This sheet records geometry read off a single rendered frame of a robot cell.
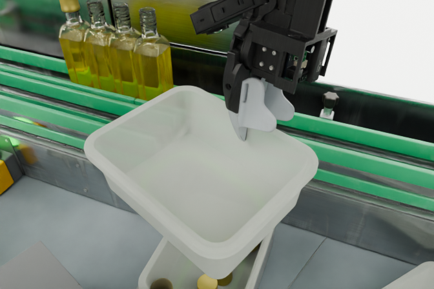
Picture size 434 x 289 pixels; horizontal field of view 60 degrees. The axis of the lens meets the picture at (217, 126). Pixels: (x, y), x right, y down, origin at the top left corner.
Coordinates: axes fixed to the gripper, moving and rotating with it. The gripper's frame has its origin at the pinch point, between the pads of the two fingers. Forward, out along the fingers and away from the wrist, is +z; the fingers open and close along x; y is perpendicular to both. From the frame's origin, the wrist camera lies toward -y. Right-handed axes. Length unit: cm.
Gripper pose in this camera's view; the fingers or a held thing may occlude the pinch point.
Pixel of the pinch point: (241, 127)
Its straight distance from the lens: 46.6
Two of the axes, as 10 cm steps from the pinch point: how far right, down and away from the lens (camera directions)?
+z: -1.1, 8.5, 5.2
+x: 6.4, -3.4, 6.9
